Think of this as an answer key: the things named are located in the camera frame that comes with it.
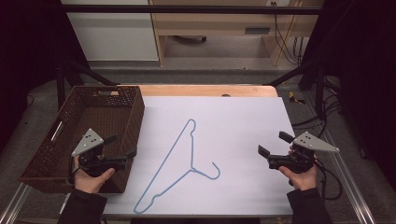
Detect wooden table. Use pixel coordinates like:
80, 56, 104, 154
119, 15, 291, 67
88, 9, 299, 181
120, 84, 279, 98

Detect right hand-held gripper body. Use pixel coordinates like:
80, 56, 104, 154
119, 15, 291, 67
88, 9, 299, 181
266, 131, 341, 175

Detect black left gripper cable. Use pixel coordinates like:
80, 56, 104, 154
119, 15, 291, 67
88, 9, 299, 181
65, 154, 80, 189

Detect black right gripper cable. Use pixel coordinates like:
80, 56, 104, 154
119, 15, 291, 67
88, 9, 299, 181
288, 157, 344, 202

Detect black curtain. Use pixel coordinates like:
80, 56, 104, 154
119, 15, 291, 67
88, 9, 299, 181
299, 0, 396, 183
0, 0, 92, 154

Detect person's left hand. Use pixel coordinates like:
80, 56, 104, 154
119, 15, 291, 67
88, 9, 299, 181
73, 155, 116, 194

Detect black frame strut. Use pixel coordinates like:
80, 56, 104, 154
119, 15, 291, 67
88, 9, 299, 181
266, 59, 327, 119
56, 58, 120, 110

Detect white table sheet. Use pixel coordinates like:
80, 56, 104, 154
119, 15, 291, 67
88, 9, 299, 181
102, 95, 296, 217

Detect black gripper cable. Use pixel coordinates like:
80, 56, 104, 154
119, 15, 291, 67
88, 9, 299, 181
288, 157, 344, 202
65, 154, 80, 189

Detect aluminium rail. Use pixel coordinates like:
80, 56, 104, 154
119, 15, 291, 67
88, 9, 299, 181
0, 182, 33, 224
303, 92, 377, 224

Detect yellow and black tool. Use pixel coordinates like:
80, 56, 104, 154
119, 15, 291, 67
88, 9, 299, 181
288, 91, 306, 105

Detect person's right hand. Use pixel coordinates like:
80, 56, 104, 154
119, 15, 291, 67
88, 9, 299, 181
277, 146, 318, 191

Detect brown woven basket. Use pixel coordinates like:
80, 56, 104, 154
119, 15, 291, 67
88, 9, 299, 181
18, 85, 146, 194

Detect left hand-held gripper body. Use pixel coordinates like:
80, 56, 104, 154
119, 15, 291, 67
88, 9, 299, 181
70, 128, 129, 178

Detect light wooden desk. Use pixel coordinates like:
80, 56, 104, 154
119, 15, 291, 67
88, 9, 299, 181
148, 0, 325, 67

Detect black horizontal frame bar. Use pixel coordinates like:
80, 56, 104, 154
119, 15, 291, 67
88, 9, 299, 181
61, 4, 323, 16

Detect blue wire clothes hanger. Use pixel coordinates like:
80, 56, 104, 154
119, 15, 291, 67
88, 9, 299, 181
133, 119, 221, 215

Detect white cabinet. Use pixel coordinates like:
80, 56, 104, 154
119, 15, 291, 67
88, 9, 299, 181
61, 0, 160, 63

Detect black floor cables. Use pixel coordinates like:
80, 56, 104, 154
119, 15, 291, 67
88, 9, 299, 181
291, 76, 344, 139

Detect black hanging cables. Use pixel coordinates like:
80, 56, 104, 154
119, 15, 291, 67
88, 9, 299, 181
270, 1, 305, 66

